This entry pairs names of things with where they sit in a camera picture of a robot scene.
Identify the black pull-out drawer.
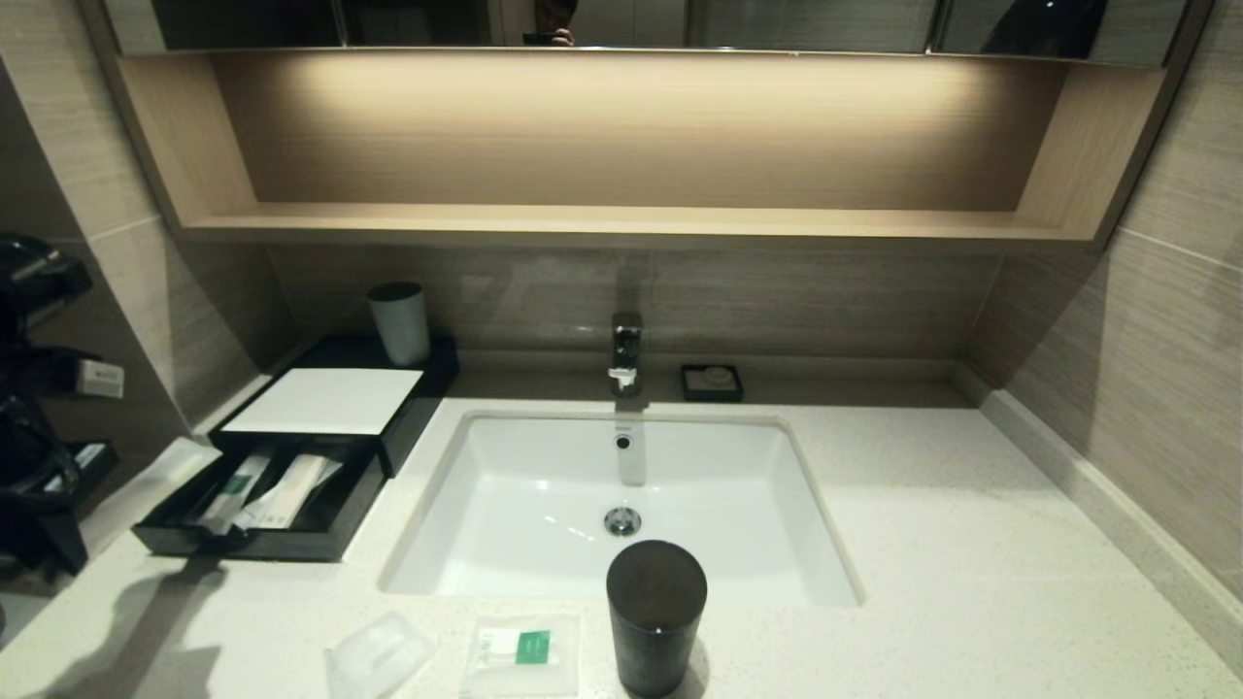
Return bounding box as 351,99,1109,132
133,434,389,562

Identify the clear plastic packet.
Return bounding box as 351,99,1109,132
325,610,438,699

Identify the black drawer box case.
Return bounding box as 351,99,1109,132
209,335,462,479

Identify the long packet with green label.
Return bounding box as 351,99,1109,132
197,451,273,537

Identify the long beige packet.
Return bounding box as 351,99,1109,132
236,453,344,531

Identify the white cup with dark rim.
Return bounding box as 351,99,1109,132
367,282,431,368

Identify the white sink basin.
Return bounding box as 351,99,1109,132
379,411,865,611

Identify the white packet with green label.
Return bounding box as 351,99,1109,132
459,614,582,698

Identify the chrome faucet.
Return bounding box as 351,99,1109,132
609,312,645,399

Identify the black cup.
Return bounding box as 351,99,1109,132
606,540,708,698

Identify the black soap dish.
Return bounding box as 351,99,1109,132
681,364,744,404

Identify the mirror cabinet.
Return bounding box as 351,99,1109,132
97,0,1193,67

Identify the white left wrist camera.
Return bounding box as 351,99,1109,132
78,359,125,400

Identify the wooden wall shelf niche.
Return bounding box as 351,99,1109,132
83,47,1215,255

